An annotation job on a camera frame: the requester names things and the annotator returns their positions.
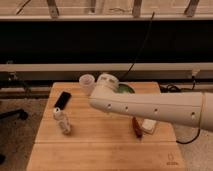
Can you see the clear plastic cup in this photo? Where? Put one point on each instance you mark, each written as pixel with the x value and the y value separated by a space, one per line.
pixel 87 83

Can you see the clear bottle white cap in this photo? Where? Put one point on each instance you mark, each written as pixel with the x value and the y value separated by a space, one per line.
pixel 62 121

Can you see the green ceramic bowl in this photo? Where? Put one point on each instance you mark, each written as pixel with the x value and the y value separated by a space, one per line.
pixel 124 88

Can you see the black smartphone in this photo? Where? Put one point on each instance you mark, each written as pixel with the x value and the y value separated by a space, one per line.
pixel 62 100

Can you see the black office chair base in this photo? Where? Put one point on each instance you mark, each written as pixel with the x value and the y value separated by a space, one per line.
pixel 22 114

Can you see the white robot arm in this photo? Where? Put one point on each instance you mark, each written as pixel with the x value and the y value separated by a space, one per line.
pixel 194 109

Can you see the clear box white contents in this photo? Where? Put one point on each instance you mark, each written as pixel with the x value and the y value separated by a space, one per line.
pixel 149 126

